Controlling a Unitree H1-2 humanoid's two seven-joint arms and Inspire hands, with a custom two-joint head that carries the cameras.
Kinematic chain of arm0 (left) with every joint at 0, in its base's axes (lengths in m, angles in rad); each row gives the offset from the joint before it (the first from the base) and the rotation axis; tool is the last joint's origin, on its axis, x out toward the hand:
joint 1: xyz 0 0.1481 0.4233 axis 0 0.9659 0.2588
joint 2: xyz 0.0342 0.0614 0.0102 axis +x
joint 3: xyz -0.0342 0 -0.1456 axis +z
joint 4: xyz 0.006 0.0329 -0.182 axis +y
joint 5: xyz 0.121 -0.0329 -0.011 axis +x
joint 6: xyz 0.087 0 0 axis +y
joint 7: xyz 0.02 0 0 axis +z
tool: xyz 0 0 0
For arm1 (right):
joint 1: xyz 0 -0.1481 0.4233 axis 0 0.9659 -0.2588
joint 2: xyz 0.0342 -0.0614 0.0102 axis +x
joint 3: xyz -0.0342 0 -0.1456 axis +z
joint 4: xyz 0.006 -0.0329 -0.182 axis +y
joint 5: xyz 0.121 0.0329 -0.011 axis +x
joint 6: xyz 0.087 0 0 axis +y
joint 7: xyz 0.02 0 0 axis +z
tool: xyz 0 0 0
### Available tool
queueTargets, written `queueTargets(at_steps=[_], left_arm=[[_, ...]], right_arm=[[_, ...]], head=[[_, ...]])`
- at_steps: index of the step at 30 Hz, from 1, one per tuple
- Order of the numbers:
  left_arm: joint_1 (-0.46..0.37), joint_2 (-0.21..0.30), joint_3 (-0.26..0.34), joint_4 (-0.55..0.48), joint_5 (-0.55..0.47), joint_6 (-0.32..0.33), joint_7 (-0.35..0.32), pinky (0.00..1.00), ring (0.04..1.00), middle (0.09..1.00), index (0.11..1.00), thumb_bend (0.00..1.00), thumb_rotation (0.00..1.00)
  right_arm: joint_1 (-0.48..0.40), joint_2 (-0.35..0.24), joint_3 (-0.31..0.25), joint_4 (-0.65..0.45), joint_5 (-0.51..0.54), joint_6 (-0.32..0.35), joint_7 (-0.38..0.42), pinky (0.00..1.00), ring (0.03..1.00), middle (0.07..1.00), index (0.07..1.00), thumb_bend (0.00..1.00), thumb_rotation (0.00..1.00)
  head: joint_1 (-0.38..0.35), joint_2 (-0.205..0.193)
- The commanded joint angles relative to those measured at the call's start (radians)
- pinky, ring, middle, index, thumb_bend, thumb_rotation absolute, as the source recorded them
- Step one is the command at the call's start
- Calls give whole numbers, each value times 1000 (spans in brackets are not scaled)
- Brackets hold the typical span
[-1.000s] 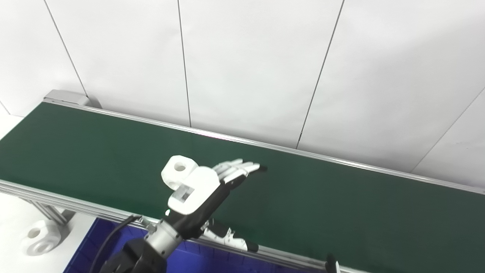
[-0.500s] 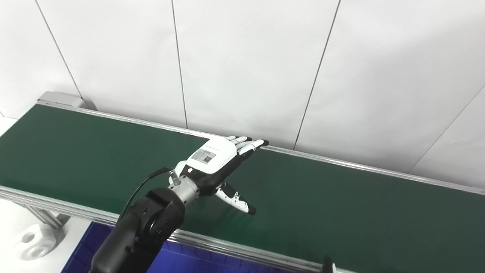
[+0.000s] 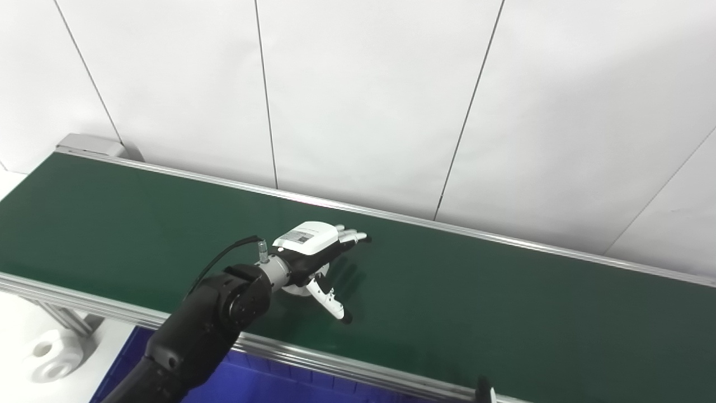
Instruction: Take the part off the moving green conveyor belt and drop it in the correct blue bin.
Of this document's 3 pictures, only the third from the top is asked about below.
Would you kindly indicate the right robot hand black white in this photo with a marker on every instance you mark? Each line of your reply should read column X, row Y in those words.
column 484, row 392

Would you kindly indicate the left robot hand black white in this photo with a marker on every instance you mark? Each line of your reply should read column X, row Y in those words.
column 310, row 246

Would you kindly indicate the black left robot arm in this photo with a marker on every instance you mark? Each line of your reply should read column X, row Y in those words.
column 207, row 324

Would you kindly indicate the blue plastic bin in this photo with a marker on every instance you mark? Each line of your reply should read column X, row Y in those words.
column 268, row 386

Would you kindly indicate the white part with holes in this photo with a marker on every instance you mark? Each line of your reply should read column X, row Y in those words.
column 53, row 358

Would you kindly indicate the green conveyor belt aluminium frame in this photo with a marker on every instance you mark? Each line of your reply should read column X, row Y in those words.
column 475, row 291

